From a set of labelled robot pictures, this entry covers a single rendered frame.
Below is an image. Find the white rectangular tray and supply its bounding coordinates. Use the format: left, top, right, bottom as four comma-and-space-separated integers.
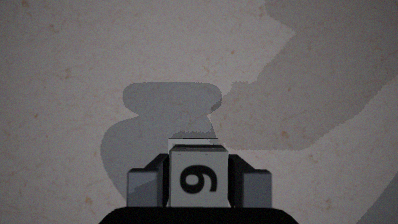
168, 138, 219, 154

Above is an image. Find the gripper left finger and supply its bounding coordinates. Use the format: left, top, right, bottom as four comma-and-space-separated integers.
127, 154, 169, 207

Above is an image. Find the grey number cube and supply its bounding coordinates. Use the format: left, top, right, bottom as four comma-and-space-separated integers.
168, 144, 229, 207

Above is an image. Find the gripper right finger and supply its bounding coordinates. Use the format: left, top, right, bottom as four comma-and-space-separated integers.
228, 154, 272, 208

